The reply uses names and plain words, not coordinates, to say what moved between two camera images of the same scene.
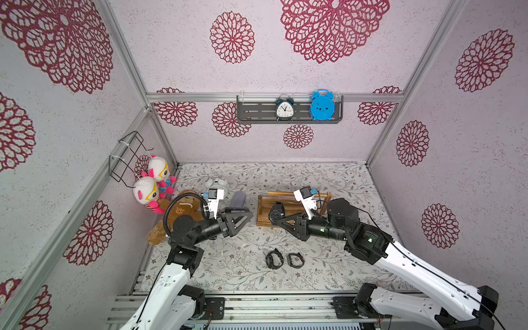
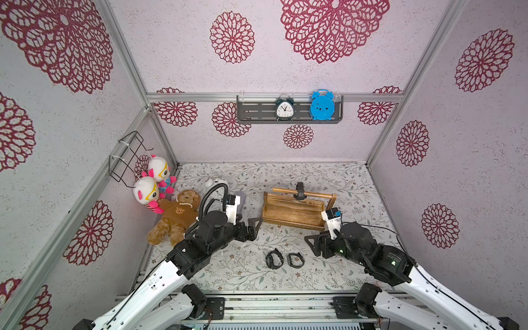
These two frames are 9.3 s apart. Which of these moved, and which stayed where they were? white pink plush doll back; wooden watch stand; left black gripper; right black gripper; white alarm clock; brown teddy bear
Moved: right black gripper; left black gripper
Stayed: wooden watch stand; white alarm clock; white pink plush doll back; brown teddy bear
